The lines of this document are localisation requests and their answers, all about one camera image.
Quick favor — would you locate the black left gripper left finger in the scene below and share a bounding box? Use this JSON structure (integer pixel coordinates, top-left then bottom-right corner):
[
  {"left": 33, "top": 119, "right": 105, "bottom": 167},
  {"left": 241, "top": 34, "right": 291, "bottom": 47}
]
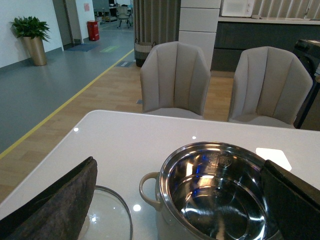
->
[{"left": 0, "top": 156, "right": 98, "bottom": 240}]

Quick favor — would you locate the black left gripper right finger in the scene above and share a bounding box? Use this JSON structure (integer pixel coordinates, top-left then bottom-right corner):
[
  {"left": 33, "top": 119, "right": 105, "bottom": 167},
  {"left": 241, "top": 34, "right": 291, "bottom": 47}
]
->
[{"left": 260, "top": 160, "right": 320, "bottom": 240}]

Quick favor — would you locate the glass pot lid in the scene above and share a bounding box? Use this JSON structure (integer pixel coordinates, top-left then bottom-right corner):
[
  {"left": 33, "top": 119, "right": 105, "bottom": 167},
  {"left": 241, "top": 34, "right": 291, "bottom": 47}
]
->
[{"left": 78, "top": 185, "right": 133, "bottom": 240}]

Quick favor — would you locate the cream electric cooking pot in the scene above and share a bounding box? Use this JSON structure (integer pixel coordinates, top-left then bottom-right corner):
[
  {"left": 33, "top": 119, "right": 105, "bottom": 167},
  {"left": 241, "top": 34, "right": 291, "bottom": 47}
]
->
[{"left": 139, "top": 141, "right": 283, "bottom": 240}]

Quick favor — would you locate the beige right dining chair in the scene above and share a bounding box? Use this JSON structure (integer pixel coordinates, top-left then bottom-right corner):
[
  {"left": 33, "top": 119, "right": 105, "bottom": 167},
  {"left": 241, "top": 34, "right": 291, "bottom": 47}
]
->
[{"left": 227, "top": 46, "right": 308, "bottom": 129}]

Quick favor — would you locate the beige dining chair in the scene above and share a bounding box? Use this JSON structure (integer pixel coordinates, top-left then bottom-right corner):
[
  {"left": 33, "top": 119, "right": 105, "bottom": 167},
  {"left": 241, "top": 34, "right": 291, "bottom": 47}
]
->
[
  {"left": 227, "top": 46, "right": 308, "bottom": 129},
  {"left": 140, "top": 41, "right": 211, "bottom": 120}
]

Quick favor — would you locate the blue floor mat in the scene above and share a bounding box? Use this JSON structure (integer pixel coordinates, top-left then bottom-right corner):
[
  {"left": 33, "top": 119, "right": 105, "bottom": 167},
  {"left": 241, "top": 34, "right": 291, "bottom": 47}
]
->
[{"left": 67, "top": 44, "right": 98, "bottom": 52}]

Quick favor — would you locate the beige left dining chair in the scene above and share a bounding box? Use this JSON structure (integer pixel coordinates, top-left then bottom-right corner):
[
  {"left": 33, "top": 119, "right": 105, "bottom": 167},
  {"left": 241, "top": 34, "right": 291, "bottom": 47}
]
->
[{"left": 140, "top": 41, "right": 211, "bottom": 120}]

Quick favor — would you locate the dark kitchen counter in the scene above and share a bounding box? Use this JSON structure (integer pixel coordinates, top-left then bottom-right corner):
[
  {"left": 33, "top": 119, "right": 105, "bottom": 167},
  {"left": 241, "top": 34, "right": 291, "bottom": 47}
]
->
[{"left": 211, "top": 17, "right": 320, "bottom": 72}]

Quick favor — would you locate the green potted plant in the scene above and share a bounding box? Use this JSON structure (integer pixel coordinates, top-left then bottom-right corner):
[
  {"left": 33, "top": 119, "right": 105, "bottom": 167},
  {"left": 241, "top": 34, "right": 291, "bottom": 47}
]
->
[{"left": 11, "top": 16, "right": 50, "bottom": 66}]

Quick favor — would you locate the woven laundry basket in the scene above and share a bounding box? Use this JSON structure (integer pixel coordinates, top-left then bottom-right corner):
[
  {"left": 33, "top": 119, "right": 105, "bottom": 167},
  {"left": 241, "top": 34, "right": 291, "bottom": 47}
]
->
[{"left": 134, "top": 38, "right": 157, "bottom": 68}]

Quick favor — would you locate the red fire extinguisher box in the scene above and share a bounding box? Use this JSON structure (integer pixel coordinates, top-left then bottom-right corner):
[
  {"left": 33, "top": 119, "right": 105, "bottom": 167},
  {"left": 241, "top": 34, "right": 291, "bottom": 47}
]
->
[{"left": 87, "top": 20, "right": 100, "bottom": 41}]

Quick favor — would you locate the white microwave oven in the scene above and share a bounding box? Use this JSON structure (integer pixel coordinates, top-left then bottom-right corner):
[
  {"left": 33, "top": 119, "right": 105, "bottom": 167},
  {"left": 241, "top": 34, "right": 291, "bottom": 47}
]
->
[{"left": 220, "top": 0, "right": 255, "bottom": 18}]

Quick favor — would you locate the white tall cabinet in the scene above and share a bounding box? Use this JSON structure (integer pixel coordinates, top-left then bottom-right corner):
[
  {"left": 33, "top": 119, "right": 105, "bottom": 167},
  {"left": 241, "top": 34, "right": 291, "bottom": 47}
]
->
[{"left": 178, "top": 0, "right": 221, "bottom": 68}]

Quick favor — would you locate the grey office chair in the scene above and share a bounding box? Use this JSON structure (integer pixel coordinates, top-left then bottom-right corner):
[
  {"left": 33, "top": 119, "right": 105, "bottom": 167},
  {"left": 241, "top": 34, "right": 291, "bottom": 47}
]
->
[{"left": 117, "top": 6, "right": 133, "bottom": 29}]

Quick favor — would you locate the grey curtain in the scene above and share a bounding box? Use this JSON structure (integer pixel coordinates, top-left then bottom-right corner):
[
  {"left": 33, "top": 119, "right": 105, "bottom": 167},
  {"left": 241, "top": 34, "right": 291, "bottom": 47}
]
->
[{"left": 132, "top": 0, "right": 181, "bottom": 44}]

